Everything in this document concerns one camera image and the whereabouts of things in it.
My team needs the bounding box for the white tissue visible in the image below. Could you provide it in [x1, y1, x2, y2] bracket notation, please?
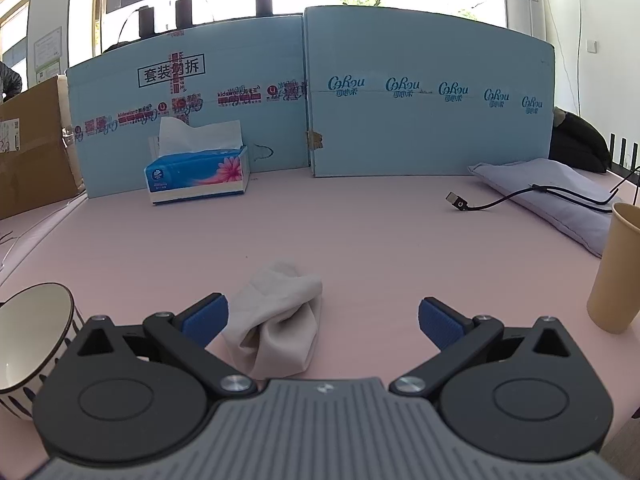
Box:
[222, 261, 323, 380]

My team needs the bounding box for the white ceramic bowl black rim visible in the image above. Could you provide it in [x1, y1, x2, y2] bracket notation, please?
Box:
[0, 283, 84, 422]

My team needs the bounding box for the brown paper cup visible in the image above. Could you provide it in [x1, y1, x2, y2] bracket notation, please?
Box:
[587, 203, 640, 334]

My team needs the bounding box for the blue tissue box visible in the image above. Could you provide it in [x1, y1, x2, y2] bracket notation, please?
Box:
[144, 117, 250, 205]

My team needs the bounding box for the folded lavender cloth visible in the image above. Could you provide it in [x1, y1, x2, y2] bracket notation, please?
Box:
[469, 158, 620, 257]

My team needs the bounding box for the brown cardboard box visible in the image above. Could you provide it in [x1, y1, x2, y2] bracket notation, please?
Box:
[0, 75, 84, 219]

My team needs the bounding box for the black bag behind partition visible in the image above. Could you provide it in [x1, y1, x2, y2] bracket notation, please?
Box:
[549, 107, 612, 174]

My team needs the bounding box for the black router with antennas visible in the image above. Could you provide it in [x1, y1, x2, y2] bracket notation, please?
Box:
[608, 132, 639, 171]

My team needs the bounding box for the light blue foam board partition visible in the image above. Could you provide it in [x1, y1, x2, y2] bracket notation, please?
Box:
[67, 6, 555, 197]

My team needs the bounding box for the person in black jacket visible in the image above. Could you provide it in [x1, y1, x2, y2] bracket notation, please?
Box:
[0, 62, 23, 102]

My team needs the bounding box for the white air conditioner unit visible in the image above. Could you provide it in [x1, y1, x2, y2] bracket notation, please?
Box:
[504, 0, 546, 40]

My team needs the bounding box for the black usb cable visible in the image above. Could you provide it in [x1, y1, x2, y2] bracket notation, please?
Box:
[444, 164, 640, 213]

